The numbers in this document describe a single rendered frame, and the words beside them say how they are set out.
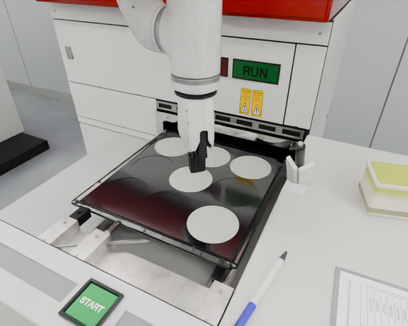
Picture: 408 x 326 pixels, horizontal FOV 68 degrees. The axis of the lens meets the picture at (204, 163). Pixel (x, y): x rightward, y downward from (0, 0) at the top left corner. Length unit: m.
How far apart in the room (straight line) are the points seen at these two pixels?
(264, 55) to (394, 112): 1.69
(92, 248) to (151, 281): 0.12
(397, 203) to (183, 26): 0.43
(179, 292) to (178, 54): 0.38
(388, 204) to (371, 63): 1.74
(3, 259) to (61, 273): 0.10
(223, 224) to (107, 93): 0.64
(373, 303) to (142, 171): 0.53
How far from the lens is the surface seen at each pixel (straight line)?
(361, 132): 2.42
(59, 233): 0.62
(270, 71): 0.76
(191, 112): 0.51
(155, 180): 0.71
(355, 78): 2.29
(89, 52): 1.06
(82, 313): 0.44
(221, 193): 0.67
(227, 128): 0.84
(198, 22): 0.48
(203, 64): 0.49
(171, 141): 0.85
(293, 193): 0.45
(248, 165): 0.76
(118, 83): 1.02
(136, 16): 0.53
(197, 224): 0.60
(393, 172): 0.59
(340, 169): 0.68
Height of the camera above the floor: 1.32
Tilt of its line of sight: 34 degrees down
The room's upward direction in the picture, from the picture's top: straight up
